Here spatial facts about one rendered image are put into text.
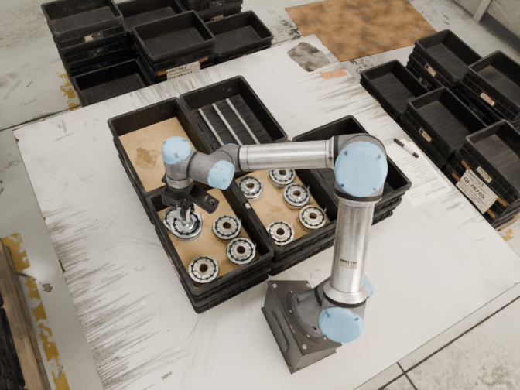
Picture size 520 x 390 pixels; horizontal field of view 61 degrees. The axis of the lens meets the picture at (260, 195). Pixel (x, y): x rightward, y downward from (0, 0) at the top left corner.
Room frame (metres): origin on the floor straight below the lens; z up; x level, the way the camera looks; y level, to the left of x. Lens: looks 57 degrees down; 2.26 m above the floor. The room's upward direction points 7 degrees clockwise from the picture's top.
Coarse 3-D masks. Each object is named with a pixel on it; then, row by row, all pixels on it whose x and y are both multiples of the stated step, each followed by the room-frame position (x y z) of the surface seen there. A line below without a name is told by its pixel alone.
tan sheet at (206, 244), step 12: (216, 192) 0.92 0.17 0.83; (228, 204) 0.87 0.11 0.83; (204, 216) 0.81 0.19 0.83; (216, 216) 0.81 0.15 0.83; (204, 228) 0.75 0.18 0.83; (228, 228) 0.77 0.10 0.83; (204, 240) 0.71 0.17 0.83; (216, 240) 0.71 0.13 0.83; (180, 252) 0.65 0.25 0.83; (192, 252) 0.65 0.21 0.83; (204, 252) 0.66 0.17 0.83; (216, 252) 0.67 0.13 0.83; (240, 252) 0.68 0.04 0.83; (228, 264) 0.63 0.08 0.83
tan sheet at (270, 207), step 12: (264, 180) 1.00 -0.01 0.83; (264, 192) 0.94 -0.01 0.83; (276, 192) 0.95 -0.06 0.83; (252, 204) 0.88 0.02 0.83; (264, 204) 0.89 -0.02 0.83; (276, 204) 0.90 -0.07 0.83; (312, 204) 0.92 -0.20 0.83; (264, 216) 0.84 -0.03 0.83; (276, 216) 0.85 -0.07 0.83; (288, 216) 0.85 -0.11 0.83; (300, 228) 0.81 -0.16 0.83
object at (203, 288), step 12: (156, 192) 0.82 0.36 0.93; (156, 216) 0.73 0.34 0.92; (252, 216) 0.77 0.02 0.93; (168, 240) 0.64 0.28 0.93; (264, 240) 0.69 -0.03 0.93; (180, 264) 0.56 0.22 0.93; (252, 264) 0.60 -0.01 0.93; (228, 276) 0.54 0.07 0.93; (192, 288) 0.49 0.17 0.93; (204, 288) 0.49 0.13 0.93
